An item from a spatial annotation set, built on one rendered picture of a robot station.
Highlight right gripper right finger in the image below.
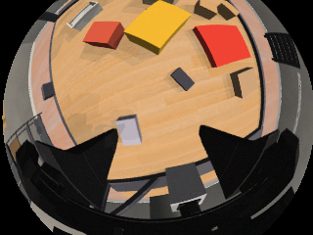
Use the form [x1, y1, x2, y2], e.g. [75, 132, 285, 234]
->
[199, 124, 280, 200]

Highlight yellow rectangular block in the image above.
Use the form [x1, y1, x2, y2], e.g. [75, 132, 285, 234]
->
[123, 0, 191, 55]

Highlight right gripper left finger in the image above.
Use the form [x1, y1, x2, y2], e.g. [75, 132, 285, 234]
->
[35, 128, 118, 209]

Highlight black metal gantry frame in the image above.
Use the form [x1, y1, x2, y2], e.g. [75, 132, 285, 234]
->
[38, 12, 160, 215]

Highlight white open box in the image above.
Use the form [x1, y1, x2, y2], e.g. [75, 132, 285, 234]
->
[67, 1, 104, 31]

